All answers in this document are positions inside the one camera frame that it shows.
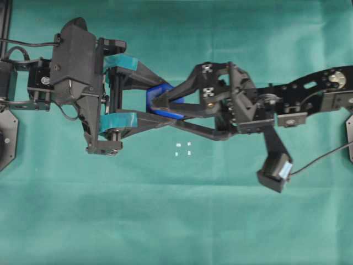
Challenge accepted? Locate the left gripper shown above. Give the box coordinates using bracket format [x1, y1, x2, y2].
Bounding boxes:
[84, 38, 182, 156]

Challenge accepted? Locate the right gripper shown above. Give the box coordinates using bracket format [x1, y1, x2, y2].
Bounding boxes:
[154, 62, 276, 141]

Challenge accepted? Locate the blue block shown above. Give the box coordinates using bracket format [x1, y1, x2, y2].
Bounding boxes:
[146, 83, 185, 120]

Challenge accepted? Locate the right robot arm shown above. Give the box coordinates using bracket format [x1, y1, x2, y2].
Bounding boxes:
[151, 62, 352, 141]

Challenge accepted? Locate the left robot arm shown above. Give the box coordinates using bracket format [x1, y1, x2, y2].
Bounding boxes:
[1, 31, 177, 155]

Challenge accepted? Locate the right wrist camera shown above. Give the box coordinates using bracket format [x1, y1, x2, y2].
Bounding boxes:
[257, 126, 293, 193]

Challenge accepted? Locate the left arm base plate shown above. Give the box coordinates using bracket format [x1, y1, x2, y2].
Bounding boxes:
[1, 110, 19, 171]

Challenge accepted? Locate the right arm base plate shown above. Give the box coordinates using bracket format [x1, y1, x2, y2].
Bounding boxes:
[345, 115, 353, 163]

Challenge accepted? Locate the left camera cable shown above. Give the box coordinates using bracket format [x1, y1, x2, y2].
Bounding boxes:
[0, 38, 60, 47]

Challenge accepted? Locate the camera cable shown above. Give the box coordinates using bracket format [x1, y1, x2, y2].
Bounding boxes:
[0, 38, 60, 47]
[291, 142, 353, 175]

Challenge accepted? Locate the right camera cable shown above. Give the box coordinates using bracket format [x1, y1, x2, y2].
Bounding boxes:
[291, 142, 353, 175]

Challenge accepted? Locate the black frame post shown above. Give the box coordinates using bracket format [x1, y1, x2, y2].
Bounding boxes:
[0, 0, 13, 60]

